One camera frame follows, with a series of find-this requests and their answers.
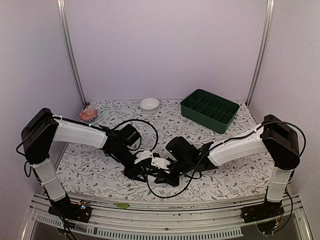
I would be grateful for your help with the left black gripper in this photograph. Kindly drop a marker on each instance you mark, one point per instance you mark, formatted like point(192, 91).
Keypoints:
point(131, 172)

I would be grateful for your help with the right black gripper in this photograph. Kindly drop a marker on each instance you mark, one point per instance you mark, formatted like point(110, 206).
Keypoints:
point(162, 176)

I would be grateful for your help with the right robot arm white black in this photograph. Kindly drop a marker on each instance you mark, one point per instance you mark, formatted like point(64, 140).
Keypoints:
point(274, 136)

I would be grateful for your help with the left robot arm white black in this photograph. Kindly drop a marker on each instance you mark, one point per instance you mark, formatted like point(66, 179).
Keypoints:
point(46, 128)

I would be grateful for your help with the green tape piece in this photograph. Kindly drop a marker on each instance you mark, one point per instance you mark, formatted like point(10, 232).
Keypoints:
point(122, 205)

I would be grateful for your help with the white ceramic bowl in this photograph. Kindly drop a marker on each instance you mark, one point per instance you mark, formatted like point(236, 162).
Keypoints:
point(149, 105)

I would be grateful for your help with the red patterned cupcake cup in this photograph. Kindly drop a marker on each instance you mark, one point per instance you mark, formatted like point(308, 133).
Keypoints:
point(88, 115)

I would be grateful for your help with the green divided organizer tray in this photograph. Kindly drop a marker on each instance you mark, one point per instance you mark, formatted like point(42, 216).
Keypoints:
point(209, 110)

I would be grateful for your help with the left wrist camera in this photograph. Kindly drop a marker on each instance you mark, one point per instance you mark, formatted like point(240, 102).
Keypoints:
point(143, 156)

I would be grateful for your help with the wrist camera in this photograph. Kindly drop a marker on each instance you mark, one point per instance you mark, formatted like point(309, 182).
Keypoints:
point(160, 163)
point(143, 156)

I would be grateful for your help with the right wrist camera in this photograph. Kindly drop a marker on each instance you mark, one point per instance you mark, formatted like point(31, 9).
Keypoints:
point(160, 163)

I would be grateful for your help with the aluminium front rail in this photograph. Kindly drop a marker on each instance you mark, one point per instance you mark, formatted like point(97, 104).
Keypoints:
point(193, 220)

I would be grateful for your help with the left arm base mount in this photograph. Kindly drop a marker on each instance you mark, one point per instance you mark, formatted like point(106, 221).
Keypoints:
point(65, 209)

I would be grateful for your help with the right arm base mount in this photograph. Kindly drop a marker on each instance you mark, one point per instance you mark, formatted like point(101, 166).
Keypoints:
point(266, 215)

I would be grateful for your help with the left aluminium frame post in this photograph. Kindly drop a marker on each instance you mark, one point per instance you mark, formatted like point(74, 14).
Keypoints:
point(61, 7)

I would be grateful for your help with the aluminium frame post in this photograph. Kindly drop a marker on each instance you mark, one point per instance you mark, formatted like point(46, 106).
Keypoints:
point(61, 7)
point(268, 17)

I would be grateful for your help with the right aluminium frame post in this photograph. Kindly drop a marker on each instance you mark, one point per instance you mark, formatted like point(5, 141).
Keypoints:
point(268, 17)

